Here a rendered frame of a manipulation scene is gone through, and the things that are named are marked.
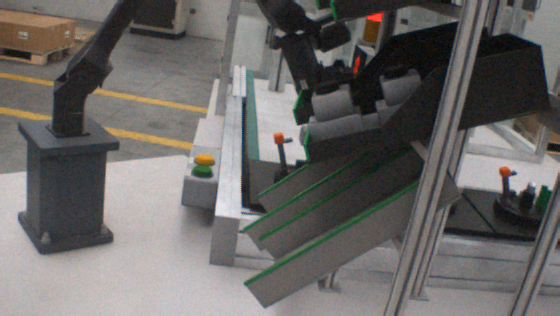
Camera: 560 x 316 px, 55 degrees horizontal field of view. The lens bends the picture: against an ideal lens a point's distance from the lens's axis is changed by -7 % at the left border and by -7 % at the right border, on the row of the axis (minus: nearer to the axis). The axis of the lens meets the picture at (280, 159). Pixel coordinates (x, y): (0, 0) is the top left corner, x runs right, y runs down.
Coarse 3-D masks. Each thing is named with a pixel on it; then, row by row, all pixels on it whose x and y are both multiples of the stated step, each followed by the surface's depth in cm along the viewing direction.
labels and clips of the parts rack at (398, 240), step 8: (440, 0) 64; (448, 0) 63; (544, 112) 71; (552, 112) 69; (536, 120) 73; (544, 120) 71; (552, 120) 69; (552, 128) 69; (392, 240) 71; (400, 240) 68; (400, 248) 67
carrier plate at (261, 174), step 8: (256, 160) 128; (248, 168) 124; (256, 168) 123; (264, 168) 124; (272, 168) 125; (248, 176) 121; (256, 176) 119; (264, 176) 120; (272, 176) 120; (248, 184) 118; (256, 184) 115; (264, 184) 116; (272, 184) 116; (248, 192) 114; (256, 192) 111; (248, 200) 111; (256, 200) 107; (256, 208) 106; (264, 208) 106
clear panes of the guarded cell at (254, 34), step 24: (312, 0) 234; (528, 0) 230; (552, 0) 211; (240, 24) 236; (264, 24) 237; (408, 24) 240; (432, 24) 241; (504, 24) 242; (528, 24) 228; (552, 24) 209; (240, 48) 240; (264, 48) 240; (552, 48) 208; (264, 72) 244; (288, 72) 244; (552, 72) 206; (504, 120) 242; (528, 120) 221; (528, 144) 219
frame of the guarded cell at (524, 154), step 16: (240, 0) 183; (512, 16) 241; (512, 32) 243; (224, 48) 188; (224, 64) 190; (224, 80) 193; (224, 96) 194; (224, 112) 196; (496, 128) 246; (544, 128) 206; (480, 144) 209; (512, 144) 230; (544, 144) 208; (528, 160) 209
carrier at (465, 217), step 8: (464, 200) 126; (456, 208) 121; (464, 208) 121; (472, 208) 122; (448, 216) 116; (456, 216) 116; (464, 216) 117; (472, 216) 118; (448, 224) 112; (456, 224) 112; (464, 224) 113; (472, 224) 114; (480, 224) 114; (456, 232) 111; (464, 232) 111; (472, 232) 111; (480, 232) 111; (488, 232) 111
